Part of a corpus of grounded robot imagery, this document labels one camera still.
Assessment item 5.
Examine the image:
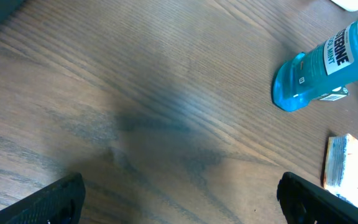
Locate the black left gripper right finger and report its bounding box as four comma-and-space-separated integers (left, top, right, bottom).
277, 172, 358, 224

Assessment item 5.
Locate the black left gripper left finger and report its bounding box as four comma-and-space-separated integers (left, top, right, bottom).
0, 173, 86, 224

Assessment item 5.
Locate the white barcode scanner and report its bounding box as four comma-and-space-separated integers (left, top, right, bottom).
331, 0, 358, 12

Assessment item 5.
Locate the green box with round label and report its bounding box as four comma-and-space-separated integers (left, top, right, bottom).
314, 86, 349, 101

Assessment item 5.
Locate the teal bottle with clear cap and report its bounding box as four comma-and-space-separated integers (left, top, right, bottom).
272, 19, 358, 112

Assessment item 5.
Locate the small orange white box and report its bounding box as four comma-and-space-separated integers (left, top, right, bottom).
323, 134, 358, 208

